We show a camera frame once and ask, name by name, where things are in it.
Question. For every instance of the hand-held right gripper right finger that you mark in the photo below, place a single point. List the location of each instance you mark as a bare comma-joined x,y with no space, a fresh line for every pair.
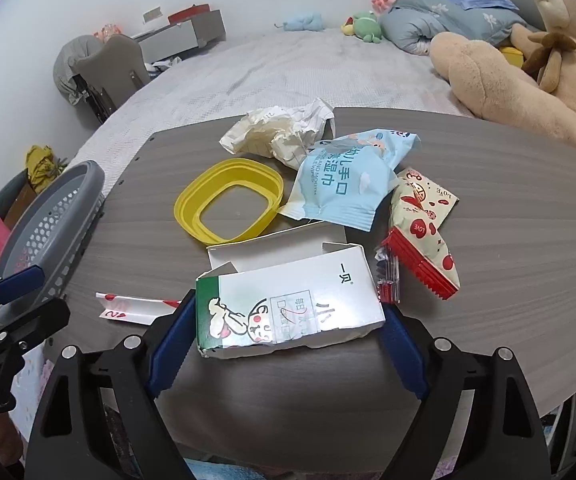
402,355

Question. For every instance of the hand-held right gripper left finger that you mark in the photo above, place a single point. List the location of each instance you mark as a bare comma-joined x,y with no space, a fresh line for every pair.
168,350

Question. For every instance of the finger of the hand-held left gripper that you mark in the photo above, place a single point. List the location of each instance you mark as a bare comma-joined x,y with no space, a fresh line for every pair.
43,317
18,282

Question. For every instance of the grey perforated plastic basket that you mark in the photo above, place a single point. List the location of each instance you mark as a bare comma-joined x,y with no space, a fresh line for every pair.
53,210

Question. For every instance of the white carton box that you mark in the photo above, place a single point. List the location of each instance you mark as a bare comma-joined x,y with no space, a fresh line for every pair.
293,300

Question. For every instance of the light blue wet wipes packet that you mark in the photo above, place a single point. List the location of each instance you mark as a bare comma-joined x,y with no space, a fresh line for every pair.
338,185

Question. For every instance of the white paper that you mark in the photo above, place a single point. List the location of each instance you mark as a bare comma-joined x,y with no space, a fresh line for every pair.
268,130

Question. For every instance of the white red paper strip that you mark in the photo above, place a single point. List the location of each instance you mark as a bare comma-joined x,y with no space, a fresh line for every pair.
133,307

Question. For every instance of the brown cardboard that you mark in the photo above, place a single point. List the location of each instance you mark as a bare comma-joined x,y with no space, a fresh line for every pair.
20,207

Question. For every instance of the small red clear sachet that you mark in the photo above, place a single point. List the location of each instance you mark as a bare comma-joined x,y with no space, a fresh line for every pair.
387,280

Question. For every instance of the red and white snack packet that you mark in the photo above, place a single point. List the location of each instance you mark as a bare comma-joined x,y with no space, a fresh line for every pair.
422,240

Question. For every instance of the yellow bag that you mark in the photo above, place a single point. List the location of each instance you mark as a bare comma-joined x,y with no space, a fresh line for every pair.
40,165

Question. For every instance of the light blue cloth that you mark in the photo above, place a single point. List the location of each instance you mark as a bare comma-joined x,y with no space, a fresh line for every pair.
288,472

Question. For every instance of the grey cloth bundle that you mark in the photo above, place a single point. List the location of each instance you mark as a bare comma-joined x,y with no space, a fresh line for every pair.
68,65

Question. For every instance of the grey chair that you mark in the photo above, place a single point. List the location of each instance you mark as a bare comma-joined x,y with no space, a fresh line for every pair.
113,60

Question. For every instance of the pink orange toy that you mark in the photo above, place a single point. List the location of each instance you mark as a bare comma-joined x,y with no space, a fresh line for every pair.
106,32

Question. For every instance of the large beige teddy bear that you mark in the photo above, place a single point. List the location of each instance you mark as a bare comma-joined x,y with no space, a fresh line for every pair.
517,95

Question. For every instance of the grey nightstand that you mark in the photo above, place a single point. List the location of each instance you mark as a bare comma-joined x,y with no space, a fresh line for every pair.
183,35

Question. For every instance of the grey bed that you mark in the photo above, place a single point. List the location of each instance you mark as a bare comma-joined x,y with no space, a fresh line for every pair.
293,75

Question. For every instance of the red box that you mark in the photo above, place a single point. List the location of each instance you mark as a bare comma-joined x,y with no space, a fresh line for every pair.
188,12

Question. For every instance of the small yellow toy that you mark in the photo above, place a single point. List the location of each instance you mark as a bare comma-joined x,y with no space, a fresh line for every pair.
512,55

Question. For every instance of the green frog plush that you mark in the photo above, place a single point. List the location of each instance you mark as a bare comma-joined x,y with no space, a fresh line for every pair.
365,25

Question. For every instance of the blue floral quilt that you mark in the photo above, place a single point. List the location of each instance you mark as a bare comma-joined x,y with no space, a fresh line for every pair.
417,22

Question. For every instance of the light blue plush toy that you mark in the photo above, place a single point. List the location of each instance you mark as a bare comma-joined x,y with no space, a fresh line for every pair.
303,22

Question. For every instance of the pink plush toy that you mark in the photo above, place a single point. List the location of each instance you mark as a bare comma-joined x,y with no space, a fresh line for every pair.
380,4

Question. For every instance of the grey wall plate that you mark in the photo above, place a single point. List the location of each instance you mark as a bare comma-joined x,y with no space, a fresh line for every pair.
153,14

